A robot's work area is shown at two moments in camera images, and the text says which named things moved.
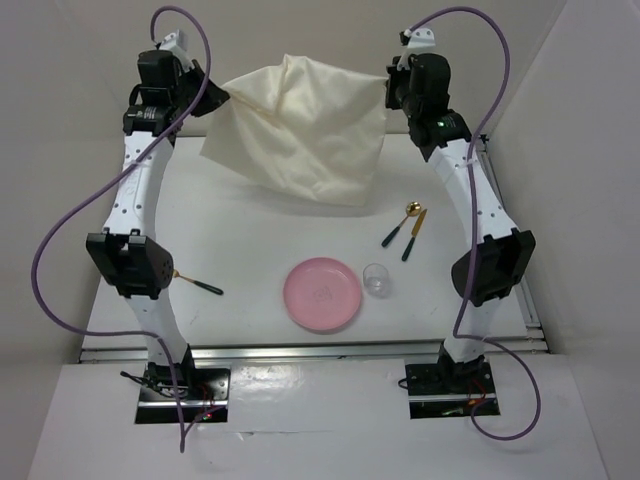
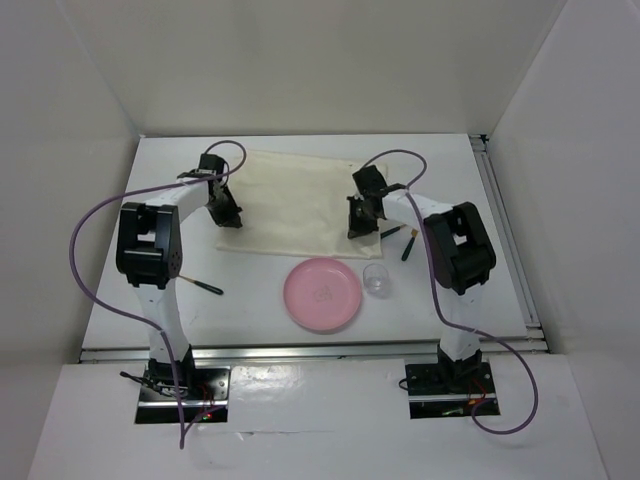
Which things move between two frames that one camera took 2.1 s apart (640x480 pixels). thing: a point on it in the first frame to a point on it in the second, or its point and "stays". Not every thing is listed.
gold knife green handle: (417, 225) stays
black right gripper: (393, 75) to (355, 228)
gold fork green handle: (204, 286) stays
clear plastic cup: (376, 280) stays
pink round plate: (322, 294) stays
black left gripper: (211, 97) to (229, 218)
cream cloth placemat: (304, 128) to (293, 205)
